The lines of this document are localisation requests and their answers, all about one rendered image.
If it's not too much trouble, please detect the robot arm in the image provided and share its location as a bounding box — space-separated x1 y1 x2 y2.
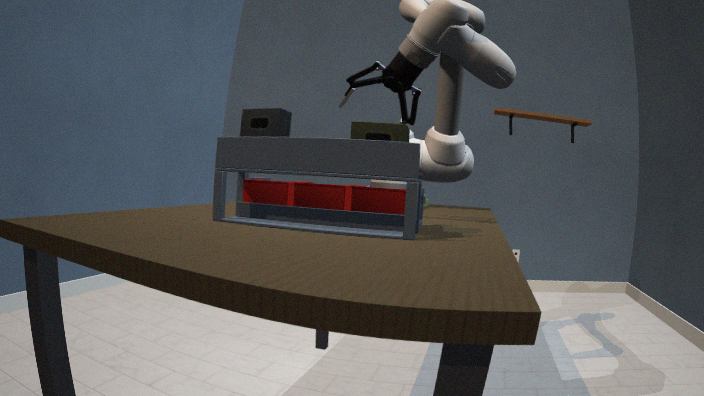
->
399 0 516 182

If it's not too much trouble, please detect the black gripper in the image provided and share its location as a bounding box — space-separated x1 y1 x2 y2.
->
339 51 424 125

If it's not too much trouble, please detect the grey metal shelf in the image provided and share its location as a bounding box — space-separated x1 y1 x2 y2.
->
213 137 426 240

